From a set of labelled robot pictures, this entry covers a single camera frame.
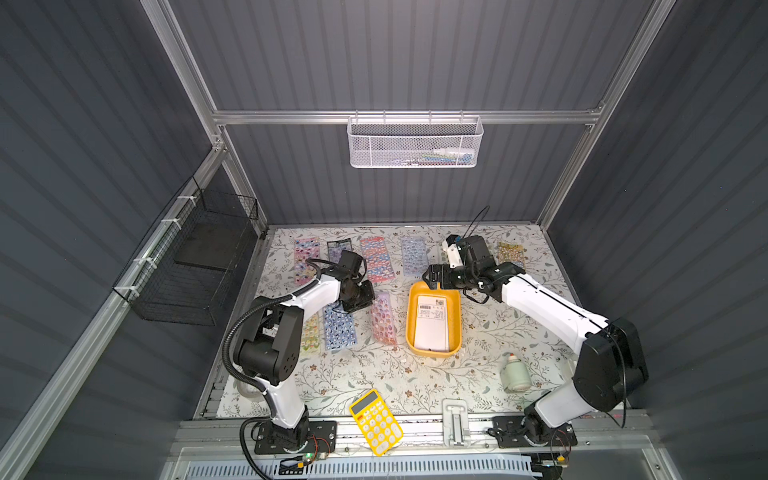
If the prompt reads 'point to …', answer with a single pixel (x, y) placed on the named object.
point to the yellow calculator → (376, 420)
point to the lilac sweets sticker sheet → (382, 315)
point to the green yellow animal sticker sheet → (311, 334)
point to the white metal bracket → (455, 423)
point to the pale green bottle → (515, 375)
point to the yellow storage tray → (433, 321)
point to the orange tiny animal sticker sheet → (511, 253)
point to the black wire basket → (183, 270)
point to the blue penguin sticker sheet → (339, 327)
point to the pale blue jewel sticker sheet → (414, 256)
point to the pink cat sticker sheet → (305, 248)
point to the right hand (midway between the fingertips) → (440, 274)
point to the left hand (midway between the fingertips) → (378, 303)
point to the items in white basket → (447, 156)
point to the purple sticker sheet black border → (335, 249)
